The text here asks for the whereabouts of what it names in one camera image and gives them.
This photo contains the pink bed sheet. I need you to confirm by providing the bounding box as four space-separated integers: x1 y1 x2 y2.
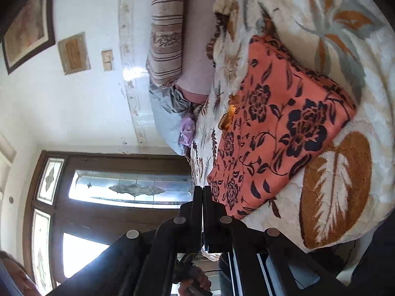
176 0 216 104

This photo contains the cream leaf pattern blanket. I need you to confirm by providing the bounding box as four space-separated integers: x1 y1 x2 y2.
191 0 394 251

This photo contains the striped bolster pillow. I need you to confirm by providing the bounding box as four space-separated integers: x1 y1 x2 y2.
147 0 184 88

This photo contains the person's left hand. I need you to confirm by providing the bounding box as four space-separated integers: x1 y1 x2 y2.
178 265 212 296

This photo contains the wooden stained glass door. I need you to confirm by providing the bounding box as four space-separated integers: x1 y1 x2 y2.
23 150 193 295

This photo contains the beige wall switch plate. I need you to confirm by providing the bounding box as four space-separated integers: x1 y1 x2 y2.
101 50 114 72

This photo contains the purple floral cloth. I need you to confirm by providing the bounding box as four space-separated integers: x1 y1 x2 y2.
179 113 196 146

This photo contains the beige wall plaque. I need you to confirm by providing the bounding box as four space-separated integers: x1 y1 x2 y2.
57 32 90 75

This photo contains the grey pillow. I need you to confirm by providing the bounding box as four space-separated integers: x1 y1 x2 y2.
149 84 195 156

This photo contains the person's head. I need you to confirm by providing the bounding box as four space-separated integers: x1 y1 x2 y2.
1 251 41 296

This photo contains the dark framed wall picture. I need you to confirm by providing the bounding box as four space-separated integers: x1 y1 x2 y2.
1 0 55 74

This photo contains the orange black floral garment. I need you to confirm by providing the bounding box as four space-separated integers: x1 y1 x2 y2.
208 36 356 219

